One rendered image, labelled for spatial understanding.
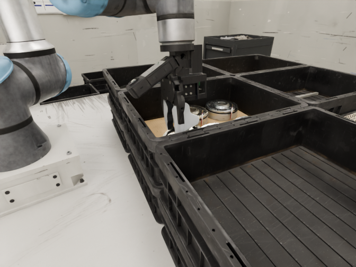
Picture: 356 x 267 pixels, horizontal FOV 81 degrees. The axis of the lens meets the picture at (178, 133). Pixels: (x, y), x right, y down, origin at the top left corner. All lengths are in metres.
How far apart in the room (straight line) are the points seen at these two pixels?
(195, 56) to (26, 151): 0.45
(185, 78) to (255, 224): 0.30
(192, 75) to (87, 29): 3.29
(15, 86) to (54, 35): 3.05
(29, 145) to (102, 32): 3.23
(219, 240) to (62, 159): 0.46
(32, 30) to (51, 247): 0.50
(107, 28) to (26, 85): 3.21
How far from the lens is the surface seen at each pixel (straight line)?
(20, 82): 0.60
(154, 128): 0.61
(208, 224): 0.24
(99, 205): 0.59
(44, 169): 0.60
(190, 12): 0.45
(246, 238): 0.36
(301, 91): 1.05
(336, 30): 3.95
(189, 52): 0.47
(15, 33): 0.66
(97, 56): 3.75
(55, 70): 0.67
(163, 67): 0.44
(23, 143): 0.61
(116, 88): 0.64
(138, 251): 0.49
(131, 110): 0.48
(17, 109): 0.60
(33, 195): 0.64
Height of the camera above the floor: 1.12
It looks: 30 degrees down
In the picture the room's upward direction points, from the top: straight up
